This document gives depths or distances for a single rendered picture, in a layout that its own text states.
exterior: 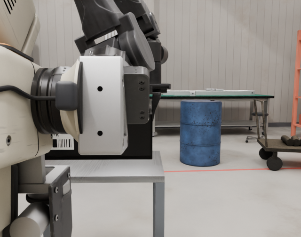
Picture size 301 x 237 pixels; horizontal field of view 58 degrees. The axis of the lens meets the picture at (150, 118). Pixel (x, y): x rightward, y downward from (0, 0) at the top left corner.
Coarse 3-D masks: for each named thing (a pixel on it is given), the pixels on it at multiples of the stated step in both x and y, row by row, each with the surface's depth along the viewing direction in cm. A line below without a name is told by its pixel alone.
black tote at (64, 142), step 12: (132, 132) 65; (144, 132) 65; (60, 144) 65; (72, 144) 65; (132, 144) 66; (144, 144) 66; (48, 156) 66; (60, 156) 66; (72, 156) 66; (84, 156) 66; (96, 156) 66; (108, 156) 66; (120, 156) 66; (132, 156) 66; (144, 156) 66
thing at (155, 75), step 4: (156, 64) 69; (160, 64) 70; (156, 68) 69; (160, 68) 70; (152, 72) 69; (156, 72) 69; (160, 72) 70; (152, 76) 69; (156, 76) 69; (160, 76) 70; (152, 80) 69; (156, 80) 69; (160, 80) 71; (152, 84) 69; (156, 84) 69; (160, 84) 69; (164, 84) 69; (168, 84) 69; (152, 88) 69; (156, 88) 69; (160, 88) 69; (164, 88) 69; (168, 88) 69
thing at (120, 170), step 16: (48, 160) 142; (64, 160) 142; (80, 160) 142; (96, 160) 142; (112, 160) 142; (128, 160) 142; (144, 160) 142; (160, 160) 142; (80, 176) 118; (96, 176) 118; (112, 176) 118; (128, 176) 118; (144, 176) 118; (160, 176) 118; (160, 192) 119; (160, 208) 120; (160, 224) 121
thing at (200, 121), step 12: (192, 108) 390; (204, 108) 385; (216, 108) 390; (180, 120) 418; (192, 120) 392; (204, 120) 387; (216, 120) 393; (180, 132) 418; (192, 132) 394; (204, 132) 389; (216, 132) 396; (180, 144) 419; (192, 144) 395; (204, 144) 391; (216, 144) 398; (180, 156) 420; (192, 156) 398; (204, 156) 394; (216, 156) 402
